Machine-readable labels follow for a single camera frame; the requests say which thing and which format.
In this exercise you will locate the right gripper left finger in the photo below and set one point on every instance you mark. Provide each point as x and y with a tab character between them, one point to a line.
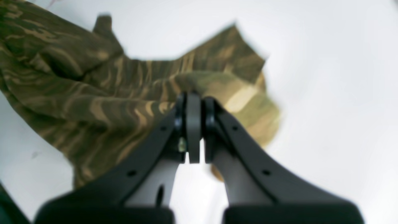
138	189

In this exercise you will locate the camouflage t-shirt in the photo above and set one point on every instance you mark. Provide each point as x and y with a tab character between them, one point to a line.
79	91

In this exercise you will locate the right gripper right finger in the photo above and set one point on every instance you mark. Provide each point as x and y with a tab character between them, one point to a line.
260	190

